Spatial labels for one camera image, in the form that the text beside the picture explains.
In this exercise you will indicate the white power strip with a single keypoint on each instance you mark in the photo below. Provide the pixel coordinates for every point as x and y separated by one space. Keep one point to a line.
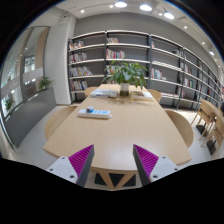
101 114

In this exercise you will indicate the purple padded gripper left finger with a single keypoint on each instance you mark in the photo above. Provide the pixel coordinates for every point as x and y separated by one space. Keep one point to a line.
74 168

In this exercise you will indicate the grey bookshelf with books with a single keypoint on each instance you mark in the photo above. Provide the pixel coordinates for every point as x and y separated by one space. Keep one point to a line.
182 77

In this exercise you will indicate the wooden chair far left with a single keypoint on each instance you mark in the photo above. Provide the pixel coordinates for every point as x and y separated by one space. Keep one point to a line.
89 90

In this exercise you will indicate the wooden chair far right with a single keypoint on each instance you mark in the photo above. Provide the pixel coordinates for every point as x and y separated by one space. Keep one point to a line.
156 95

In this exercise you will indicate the stacked books right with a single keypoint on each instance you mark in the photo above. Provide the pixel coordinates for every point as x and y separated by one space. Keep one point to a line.
143 96

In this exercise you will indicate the potted plant by window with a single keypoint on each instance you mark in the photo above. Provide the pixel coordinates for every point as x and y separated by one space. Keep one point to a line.
44 83

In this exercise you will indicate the green potted plant white pot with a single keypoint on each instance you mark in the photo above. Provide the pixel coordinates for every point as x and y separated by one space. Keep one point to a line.
124 74

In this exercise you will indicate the large wooden table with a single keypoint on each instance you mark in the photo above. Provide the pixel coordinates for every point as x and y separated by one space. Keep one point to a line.
133 122

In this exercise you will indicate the small plant lower left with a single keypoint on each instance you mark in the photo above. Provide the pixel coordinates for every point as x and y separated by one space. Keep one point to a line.
9 104

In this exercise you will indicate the wooden chair right near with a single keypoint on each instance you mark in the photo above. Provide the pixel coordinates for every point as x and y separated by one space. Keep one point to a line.
183 126

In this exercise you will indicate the wooden folding chairs right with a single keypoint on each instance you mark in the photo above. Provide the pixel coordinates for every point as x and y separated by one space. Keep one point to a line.
214 124

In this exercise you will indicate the open book left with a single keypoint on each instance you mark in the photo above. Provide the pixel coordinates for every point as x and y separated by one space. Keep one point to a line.
105 93

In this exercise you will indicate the blue and red charger plug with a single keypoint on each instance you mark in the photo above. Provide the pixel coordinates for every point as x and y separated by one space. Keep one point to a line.
90 109

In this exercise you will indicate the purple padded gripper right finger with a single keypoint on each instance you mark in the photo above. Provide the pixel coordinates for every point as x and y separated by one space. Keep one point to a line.
152 167

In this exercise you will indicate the wooden chair left near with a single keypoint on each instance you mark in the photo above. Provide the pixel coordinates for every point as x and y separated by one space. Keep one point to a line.
56 120

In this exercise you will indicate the wooden chair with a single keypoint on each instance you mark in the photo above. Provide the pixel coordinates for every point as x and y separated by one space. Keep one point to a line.
156 95
183 126
56 120
89 90

